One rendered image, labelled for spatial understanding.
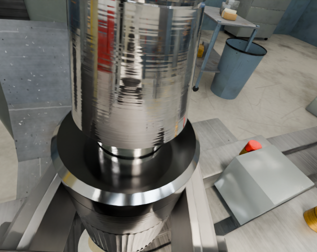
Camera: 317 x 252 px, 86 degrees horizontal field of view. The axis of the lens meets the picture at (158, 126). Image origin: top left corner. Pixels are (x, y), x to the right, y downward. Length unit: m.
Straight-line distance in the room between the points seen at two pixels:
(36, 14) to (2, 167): 1.34
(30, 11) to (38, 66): 0.09
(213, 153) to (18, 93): 0.37
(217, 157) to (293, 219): 0.09
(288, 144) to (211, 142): 0.27
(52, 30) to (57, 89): 0.11
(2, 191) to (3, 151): 0.34
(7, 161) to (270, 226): 1.62
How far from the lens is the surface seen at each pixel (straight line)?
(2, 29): 0.43
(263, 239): 0.21
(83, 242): 0.20
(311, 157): 0.54
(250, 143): 0.23
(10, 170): 1.61
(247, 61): 2.24
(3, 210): 0.34
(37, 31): 0.42
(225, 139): 0.32
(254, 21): 5.36
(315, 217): 0.24
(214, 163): 0.22
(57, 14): 0.42
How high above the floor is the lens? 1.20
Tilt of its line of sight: 44 degrees down
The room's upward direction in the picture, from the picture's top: 12 degrees clockwise
